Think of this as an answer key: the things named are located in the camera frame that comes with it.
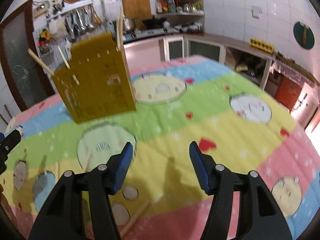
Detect wall power socket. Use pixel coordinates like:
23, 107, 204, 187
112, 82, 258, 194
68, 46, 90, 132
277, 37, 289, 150
251, 5, 262, 19

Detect yellow egg tray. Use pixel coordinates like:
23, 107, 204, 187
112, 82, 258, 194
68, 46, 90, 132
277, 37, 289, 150
249, 38, 274, 54

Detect wooden chopstick on quilt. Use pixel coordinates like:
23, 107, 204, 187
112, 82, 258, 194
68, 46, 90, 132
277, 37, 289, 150
84, 150, 92, 172

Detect white utensil wall rack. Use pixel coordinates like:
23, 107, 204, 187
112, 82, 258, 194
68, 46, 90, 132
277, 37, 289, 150
47, 0, 102, 42

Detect yellow perforated utensil holder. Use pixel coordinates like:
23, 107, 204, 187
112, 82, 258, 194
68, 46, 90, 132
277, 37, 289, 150
52, 33, 136, 124

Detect black wok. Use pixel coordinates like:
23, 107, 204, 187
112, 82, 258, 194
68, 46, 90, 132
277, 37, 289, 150
148, 17, 166, 29

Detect colourful cartoon quilt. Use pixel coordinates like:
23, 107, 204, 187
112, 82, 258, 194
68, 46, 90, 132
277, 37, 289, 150
1, 56, 319, 239

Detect wooden cutting board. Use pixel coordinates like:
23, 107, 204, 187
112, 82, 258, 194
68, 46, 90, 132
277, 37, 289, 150
122, 0, 152, 20

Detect wooden chopstick upright in holder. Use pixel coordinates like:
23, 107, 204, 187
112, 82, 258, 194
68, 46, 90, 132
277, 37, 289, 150
57, 46, 70, 69

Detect wooden chopstick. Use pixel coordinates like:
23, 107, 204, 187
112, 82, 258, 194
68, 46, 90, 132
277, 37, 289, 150
84, 150, 92, 172
28, 48, 54, 76
57, 46, 70, 69
116, 5, 124, 51

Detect gas stove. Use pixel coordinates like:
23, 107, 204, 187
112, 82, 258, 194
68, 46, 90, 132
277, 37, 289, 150
123, 28, 177, 42

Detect green round wall board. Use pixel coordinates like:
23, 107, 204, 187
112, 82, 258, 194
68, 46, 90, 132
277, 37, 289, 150
293, 22, 315, 50

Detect kitchen counter cabinets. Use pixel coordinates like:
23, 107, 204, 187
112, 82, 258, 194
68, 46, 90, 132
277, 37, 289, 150
124, 34, 274, 90

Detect brown glass door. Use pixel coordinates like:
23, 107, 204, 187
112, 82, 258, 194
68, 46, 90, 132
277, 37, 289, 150
1, 0, 55, 111

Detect wall electric switch box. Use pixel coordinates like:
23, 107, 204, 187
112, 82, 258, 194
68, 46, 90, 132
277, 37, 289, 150
33, 1, 50, 18

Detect wooden chopstick lower quilt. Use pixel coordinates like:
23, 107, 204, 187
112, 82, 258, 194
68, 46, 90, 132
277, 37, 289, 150
120, 200, 151, 238

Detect corner shelf with bottles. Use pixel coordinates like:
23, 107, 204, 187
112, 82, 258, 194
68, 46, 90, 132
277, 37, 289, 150
155, 0, 205, 34

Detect red cabinet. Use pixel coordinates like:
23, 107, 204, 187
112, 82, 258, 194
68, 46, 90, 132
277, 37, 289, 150
275, 76, 302, 112

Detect steel cooking pot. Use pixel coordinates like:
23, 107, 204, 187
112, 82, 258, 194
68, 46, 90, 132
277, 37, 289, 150
123, 17, 136, 33

